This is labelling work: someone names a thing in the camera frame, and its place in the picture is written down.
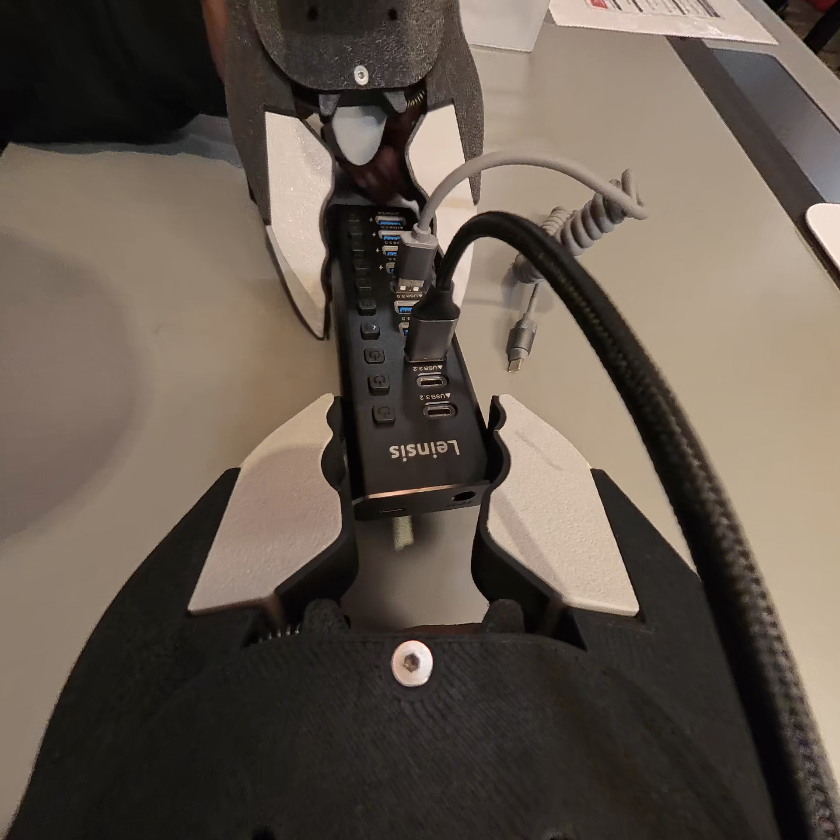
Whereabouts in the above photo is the black USB hub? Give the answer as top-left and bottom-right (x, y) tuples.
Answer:
(325, 203), (494, 522)

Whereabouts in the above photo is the clear plastic bin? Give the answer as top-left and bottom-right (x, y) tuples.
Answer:
(459, 0), (552, 53)

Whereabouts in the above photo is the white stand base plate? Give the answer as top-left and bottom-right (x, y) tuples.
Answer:
(806, 202), (840, 273)

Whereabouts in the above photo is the person's left hand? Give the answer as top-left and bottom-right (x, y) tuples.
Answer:
(341, 110), (416, 199)

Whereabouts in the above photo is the grey cable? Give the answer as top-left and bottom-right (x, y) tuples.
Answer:
(392, 151), (649, 375)

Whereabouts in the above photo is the white sheet with red label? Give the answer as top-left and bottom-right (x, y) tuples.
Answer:
(548, 0), (780, 47)

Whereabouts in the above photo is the grey desk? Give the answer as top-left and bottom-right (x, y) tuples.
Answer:
(0, 0), (840, 840)

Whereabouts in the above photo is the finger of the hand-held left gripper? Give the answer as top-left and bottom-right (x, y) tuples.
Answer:
(262, 108), (341, 342)
(403, 105), (477, 315)

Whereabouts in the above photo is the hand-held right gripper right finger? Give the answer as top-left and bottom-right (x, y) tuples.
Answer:
(471, 392), (642, 634)

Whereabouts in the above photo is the black cable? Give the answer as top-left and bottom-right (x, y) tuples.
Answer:
(402, 209), (840, 840)

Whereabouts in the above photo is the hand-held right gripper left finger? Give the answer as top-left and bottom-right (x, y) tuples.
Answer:
(187, 392), (360, 631)

